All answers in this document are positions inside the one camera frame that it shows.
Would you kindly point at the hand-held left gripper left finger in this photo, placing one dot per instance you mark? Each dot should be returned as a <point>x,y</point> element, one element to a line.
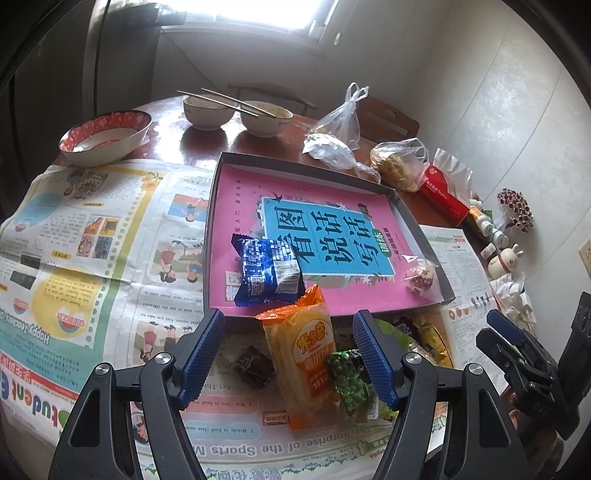
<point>203,360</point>

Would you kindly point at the crumpled white tissue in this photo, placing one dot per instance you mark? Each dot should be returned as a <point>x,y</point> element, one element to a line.
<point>512,300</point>

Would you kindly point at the plastic bag of yellow pastries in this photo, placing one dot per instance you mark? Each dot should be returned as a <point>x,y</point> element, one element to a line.
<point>397,166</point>

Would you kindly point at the bright window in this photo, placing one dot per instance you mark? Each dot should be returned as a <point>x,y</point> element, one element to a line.
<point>244,14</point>

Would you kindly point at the orange small bottle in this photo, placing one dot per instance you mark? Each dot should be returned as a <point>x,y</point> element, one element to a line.
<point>474,219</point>

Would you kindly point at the grey box with pink liner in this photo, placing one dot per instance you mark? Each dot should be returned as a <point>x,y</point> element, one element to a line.
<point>240,198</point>

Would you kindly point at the clear plastic bag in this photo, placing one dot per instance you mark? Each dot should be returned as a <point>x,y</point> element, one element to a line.
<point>344,122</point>

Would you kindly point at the dark brown snack cake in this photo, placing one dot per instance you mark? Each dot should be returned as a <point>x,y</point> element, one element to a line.
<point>251,367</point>

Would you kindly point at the red tissue box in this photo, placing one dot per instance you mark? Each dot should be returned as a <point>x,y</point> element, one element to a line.
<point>445,194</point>

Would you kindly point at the white crumpled plastic bag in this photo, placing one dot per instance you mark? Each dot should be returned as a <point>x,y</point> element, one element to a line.
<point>330,152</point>

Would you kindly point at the red white wrapped candy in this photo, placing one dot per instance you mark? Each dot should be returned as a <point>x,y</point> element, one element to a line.
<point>420,277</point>

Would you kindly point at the rabbit figurine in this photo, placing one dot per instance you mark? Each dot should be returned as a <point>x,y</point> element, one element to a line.
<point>505,262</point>

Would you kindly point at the wooden chair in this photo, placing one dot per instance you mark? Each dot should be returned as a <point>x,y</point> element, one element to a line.
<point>392,117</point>

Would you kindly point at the red floral bowl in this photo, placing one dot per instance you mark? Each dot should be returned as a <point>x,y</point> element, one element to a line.
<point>104,138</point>

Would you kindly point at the small white bottle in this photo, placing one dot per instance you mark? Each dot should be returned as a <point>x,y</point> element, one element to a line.
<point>489,252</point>
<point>499,237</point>
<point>485,226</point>

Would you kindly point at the small newspaper sheet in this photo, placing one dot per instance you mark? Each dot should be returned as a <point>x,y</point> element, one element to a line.
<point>461,263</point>

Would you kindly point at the yellow snack packet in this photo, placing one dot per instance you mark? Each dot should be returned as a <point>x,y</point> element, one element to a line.
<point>434,339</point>

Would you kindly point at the blue snack packet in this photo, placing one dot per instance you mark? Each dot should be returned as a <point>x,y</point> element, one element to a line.
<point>265,272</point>

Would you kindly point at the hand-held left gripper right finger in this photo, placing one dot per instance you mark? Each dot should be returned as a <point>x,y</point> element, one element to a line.
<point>375,360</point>

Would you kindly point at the orange snack packet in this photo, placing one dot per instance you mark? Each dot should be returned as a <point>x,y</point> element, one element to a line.
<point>300,350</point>

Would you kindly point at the large colourful newspaper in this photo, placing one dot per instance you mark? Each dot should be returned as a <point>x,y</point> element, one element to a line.
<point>92,258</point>

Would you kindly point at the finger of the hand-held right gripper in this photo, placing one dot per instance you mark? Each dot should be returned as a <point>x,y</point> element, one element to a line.
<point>526,378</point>
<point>505,324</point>

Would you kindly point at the beaded flower ornament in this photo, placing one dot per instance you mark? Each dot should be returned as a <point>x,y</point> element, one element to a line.
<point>516,207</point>

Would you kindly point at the green pea snack packet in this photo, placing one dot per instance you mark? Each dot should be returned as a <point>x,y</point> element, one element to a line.
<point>351,387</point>

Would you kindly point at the white ceramic bowl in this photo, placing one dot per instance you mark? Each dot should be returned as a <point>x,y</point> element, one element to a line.
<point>265,122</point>
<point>207,115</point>

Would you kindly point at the wall outlet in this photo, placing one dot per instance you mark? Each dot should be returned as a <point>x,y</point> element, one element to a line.
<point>586,256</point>

